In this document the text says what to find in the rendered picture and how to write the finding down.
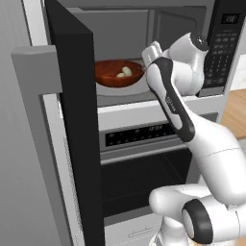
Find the black microwave door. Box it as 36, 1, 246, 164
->
44, 0, 106, 246

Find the grey microwave oven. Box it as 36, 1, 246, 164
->
42, 0, 246, 109

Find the red-brown bowl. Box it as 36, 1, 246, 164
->
94, 59, 146, 88

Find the grey microwave door handle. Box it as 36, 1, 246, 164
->
12, 45, 73, 246

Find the black glass oven door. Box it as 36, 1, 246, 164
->
100, 143, 206, 227

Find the white drawer front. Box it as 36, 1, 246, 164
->
104, 212, 165, 246

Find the steel oven door handle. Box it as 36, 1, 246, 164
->
100, 143, 193, 166

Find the steel built-in oven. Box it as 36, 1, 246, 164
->
97, 94, 226, 246

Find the pale mushroom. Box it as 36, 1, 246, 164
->
115, 65, 133, 79

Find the grey drawer handle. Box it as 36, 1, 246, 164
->
127, 226, 155, 239

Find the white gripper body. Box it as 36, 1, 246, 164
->
141, 44, 163, 69

